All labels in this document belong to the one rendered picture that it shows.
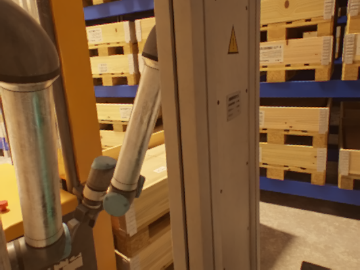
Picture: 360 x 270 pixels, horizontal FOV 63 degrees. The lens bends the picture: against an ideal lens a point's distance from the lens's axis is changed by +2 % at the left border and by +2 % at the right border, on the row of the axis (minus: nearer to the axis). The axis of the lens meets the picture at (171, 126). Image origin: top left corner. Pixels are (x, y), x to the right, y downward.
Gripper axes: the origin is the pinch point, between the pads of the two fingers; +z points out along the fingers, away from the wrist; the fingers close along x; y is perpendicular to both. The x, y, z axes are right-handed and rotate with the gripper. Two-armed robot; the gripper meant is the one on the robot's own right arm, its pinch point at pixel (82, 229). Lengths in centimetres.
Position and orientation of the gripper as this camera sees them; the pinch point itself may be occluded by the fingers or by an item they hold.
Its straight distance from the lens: 134.8
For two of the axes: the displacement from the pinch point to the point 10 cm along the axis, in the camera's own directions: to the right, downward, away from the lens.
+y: 8.6, 4.2, -3.0
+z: -3.5, 9.0, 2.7
